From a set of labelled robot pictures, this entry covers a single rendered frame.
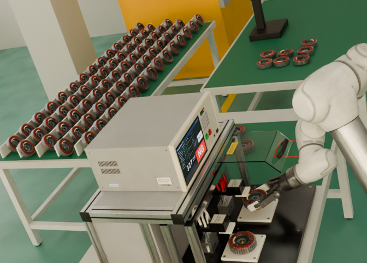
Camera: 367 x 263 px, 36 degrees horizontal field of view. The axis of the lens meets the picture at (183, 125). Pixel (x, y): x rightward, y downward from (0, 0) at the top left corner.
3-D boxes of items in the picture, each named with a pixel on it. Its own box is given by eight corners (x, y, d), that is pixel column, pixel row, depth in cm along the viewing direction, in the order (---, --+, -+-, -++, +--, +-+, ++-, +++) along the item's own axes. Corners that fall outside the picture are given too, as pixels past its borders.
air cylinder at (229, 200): (235, 205, 255) (232, 195, 252) (230, 215, 249) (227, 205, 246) (224, 205, 257) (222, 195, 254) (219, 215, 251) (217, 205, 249)
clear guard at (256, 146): (292, 141, 245) (290, 129, 242) (281, 173, 226) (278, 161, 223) (222, 144, 258) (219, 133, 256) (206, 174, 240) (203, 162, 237)
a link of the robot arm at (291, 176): (292, 171, 224) (281, 177, 227) (307, 188, 225) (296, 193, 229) (297, 159, 231) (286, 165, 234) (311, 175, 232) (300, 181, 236)
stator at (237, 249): (258, 236, 230) (256, 229, 228) (255, 255, 221) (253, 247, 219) (232, 237, 234) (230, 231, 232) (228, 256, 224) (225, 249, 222)
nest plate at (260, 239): (266, 237, 230) (265, 234, 230) (257, 262, 218) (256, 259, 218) (231, 235, 237) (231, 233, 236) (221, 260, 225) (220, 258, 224)
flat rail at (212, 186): (237, 142, 255) (236, 136, 254) (193, 232, 206) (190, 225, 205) (235, 142, 255) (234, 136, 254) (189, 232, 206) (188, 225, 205)
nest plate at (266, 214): (278, 200, 249) (278, 198, 249) (271, 222, 238) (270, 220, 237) (246, 200, 256) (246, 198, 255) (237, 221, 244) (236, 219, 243)
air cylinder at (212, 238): (219, 241, 236) (216, 231, 233) (213, 253, 230) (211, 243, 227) (208, 240, 238) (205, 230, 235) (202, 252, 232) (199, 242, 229)
